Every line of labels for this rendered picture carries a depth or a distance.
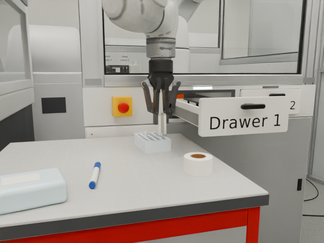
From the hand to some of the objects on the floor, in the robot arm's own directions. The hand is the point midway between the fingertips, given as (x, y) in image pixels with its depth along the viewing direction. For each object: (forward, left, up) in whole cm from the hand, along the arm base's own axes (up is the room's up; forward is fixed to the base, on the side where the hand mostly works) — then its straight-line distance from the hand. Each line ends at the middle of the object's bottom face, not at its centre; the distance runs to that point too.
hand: (160, 124), depth 90 cm
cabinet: (+68, -10, -88) cm, 112 cm away
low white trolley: (-20, +11, -83) cm, 86 cm away
